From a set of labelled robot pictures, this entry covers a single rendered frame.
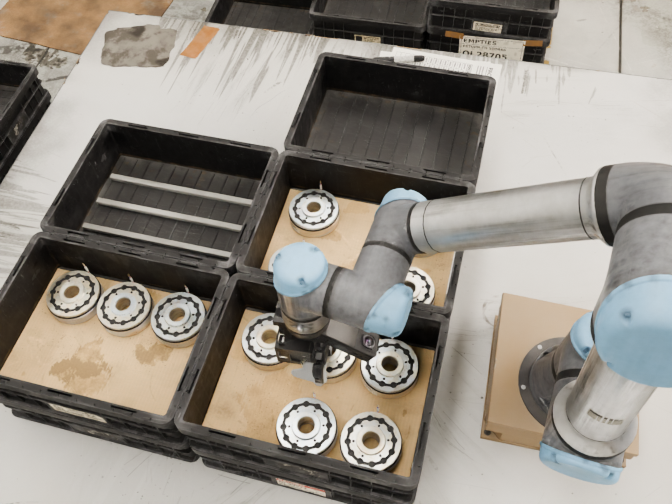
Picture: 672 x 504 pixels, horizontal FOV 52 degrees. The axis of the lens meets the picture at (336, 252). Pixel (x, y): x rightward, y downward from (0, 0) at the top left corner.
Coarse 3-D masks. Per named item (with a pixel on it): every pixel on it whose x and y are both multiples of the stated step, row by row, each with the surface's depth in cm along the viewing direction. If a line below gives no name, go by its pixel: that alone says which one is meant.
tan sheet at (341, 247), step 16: (288, 208) 145; (352, 208) 145; (368, 208) 144; (288, 224) 143; (352, 224) 142; (368, 224) 142; (272, 240) 141; (288, 240) 141; (320, 240) 141; (336, 240) 140; (352, 240) 140; (336, 256) 138; (352, 256) 138; (432, 256) 137; (448, 256) 137; (432, 272) 135; (448, 272) 135
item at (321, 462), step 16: (224, 304) 123; (432, 320) 119; (208, 336) 119; (208, 352) 117; (432, 368) 114; (192, 384) 115; (432, 384) 112; (432, 400) 111; (176, 416) 111; (192, 432) 110; (208, 432) 109; (224, 432) 109; (240, 448) 110; (256, 448) 108; (272, 448) 108; (288, 448) 107; (416, 448) 107; (304, 464) 108; (320, 464) 106; (336, 464) 106; (352, 464) 106; (416, 464) 105; (368, 480) 106; (384, 480) 104; (400, 480) 104; (416, 480) 104
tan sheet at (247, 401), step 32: (416, 352) 126; (224, 384) 124; (256, 384) 124; (288, 384) 124; (352, 384) 123; (416, 384) 123; (224, 416) 121; (256, 416) 121; (352, 416) 120; (416, 416) 120
